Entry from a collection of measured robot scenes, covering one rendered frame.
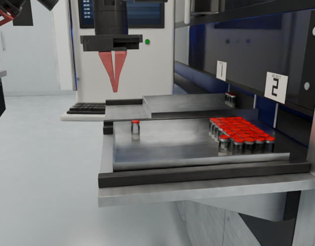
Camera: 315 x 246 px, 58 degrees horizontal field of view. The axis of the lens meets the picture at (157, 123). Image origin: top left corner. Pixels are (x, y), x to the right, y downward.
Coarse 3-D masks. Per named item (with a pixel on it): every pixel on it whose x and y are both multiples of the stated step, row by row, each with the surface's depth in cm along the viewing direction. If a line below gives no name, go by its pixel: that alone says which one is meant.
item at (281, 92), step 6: (270, 72) 67; (270, 78) 67; (276, 78) 64; (282, 78) 62; (270, 84) 67; (282, 84) 62; (270, 90) 67; (276, 90) 64; (282, 90) 62; (270, 96) 67; (282, 96) 62; (282, 102) 62
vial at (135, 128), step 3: (132, 123) 71; (135, 123) 70; (138, 123) 71; (132, 126) 71; (135, 126) 71; (138, 126) 71; (132, 129) 71; (135, 129) 71; (138, 129) 71; (132, 132) 71; (135, 132) 71; (138, 132) 71; (132, 135) 71; (135, 135) 71; (138, 135) 71; (132, 138) 72; (135, 138) 71; (138, 138) 72
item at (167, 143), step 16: (128, 128) 76; (144, 128) 76; (160, 128) 77; (176, 128) 78; (192, 128) 78; (208, 128) 79; (128, 144) 68; (144, 144) 68; (160, 144) 68; (176, 144) 68; (192, 144) 68; (208, 144) 68; (112, 160) 52; (128, 160) 60; (144, 160) 60; (160, 160) 52; (176, 160) 52; (192, 160) 53; (208, 160) 53; (224, 160) 54; (240, 160) 54; (256, 160) 55; (272, 160) 55; (288, 160) 56
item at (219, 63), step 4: (220, 64) 98; (224, 64) 94; (220, 68) 98; (224, 68) 94; (220, 72) 98; (224, 72) 94; (216, 76) 102; (220, 76) 98; (224, 76) 95; (224, 80) 95
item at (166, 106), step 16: (144, 96) 109; (160, 96) 110; (176, 96) 111; (192, 96) 112; (208, 96) 112; (224, 96) 114; (160, 112) 85; (176, 112) 85; (192, 112) 86; (208, 112) 87; (224, 112) 88; (240, 112) 89; (256, 112) 89
